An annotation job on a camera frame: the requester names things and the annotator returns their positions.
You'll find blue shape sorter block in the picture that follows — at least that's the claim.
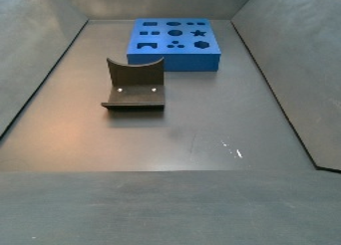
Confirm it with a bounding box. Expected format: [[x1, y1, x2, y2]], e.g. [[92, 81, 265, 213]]
[[127, 18, 221, 72]]

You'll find black curved holder stand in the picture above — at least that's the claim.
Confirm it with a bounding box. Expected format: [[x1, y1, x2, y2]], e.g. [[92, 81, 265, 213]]
[[102, 59, 166, 110]]

